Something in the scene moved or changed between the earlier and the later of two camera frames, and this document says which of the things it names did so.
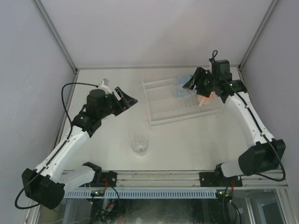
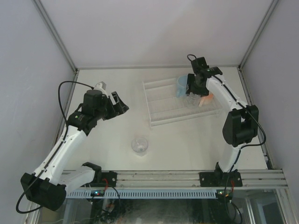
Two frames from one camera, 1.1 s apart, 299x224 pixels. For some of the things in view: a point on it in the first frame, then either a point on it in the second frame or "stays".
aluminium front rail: [171, 178] stays
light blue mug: [182, 92] stays
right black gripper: [201, 83] stays
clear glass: [181, 93] → [192, 100]
